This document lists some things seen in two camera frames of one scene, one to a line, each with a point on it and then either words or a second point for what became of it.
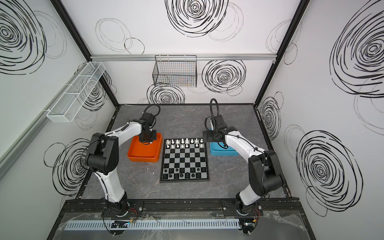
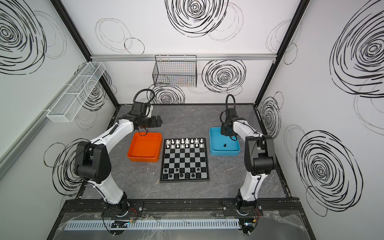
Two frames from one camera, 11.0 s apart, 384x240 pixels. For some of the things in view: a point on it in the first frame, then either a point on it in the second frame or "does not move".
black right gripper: [208, 135] → [226, 132]
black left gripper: [147, 139] → [156, 121]
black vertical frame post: [61, 11] does not move
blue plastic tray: [216, 150] does not move
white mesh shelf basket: [68, 105] does not move
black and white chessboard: [184, 160] does not move
